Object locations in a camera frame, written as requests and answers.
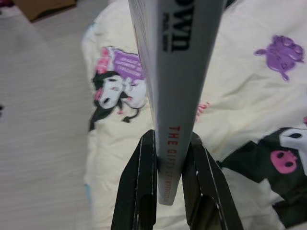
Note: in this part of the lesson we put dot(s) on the brown cardboard box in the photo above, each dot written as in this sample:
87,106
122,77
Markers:
45,9

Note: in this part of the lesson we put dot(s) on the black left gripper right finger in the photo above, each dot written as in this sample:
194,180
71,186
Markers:
208,191

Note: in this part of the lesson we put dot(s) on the white printed box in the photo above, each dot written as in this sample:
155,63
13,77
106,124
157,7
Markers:
177,72

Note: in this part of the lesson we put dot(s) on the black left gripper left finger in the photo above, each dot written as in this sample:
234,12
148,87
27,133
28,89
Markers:
134,191

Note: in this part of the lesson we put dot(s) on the cream cartoon print blanket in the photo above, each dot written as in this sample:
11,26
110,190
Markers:
239,95

